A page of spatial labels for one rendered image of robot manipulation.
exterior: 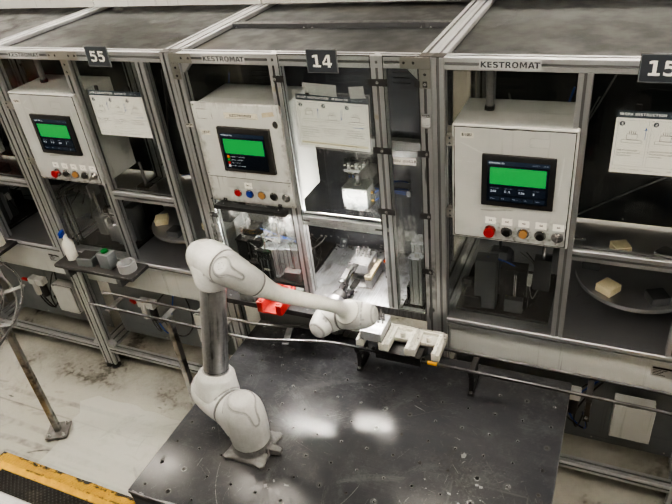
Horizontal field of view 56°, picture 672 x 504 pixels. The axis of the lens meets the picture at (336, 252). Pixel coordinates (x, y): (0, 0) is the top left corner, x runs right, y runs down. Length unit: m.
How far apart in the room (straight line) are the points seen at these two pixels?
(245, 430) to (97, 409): 1.77
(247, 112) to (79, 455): 2.20
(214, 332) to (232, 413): 0.31
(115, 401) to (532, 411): 2.47
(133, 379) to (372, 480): 2.12
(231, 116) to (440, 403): 1.46
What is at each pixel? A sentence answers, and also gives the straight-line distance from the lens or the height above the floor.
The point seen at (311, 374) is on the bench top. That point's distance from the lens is 2.88.
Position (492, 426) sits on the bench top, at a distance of 2.64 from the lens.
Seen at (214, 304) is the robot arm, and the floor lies 1.29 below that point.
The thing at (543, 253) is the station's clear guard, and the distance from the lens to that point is 2.49.
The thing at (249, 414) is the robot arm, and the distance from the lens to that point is 2.44.
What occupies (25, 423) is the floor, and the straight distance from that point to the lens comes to 4.25.
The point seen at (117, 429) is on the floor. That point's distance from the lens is 3.93.
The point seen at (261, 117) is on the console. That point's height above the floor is 1.78.
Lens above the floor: 2.67
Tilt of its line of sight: 33 degrees down
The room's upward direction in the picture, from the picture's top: 7 degrees counter-clockwise
